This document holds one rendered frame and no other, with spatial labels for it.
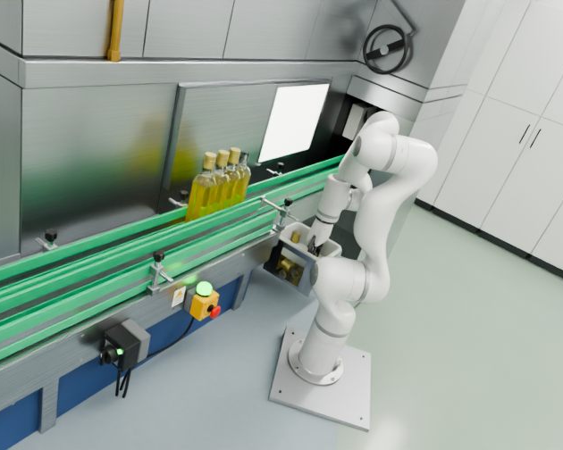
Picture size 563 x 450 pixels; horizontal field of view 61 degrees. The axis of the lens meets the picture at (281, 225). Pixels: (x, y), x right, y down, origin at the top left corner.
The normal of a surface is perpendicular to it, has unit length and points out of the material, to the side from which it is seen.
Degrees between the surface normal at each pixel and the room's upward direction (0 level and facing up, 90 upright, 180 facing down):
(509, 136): 90
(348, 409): 3
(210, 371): 0
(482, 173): 90
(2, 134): 90
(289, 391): 3
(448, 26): 90
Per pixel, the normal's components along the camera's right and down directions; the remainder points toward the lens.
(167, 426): 0.26, -0.84
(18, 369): 0.79, 0.47
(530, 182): -0.55, 0.26
